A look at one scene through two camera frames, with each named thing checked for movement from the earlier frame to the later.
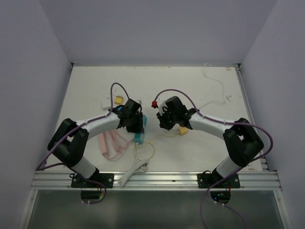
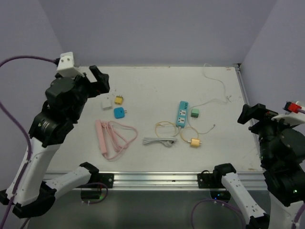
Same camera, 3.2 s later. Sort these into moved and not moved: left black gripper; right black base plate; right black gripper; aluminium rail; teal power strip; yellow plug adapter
Moved: left black gripper; teal power strip; right black gripper
Not moved: yellow plug adapter; right black base plate; aluminium rail
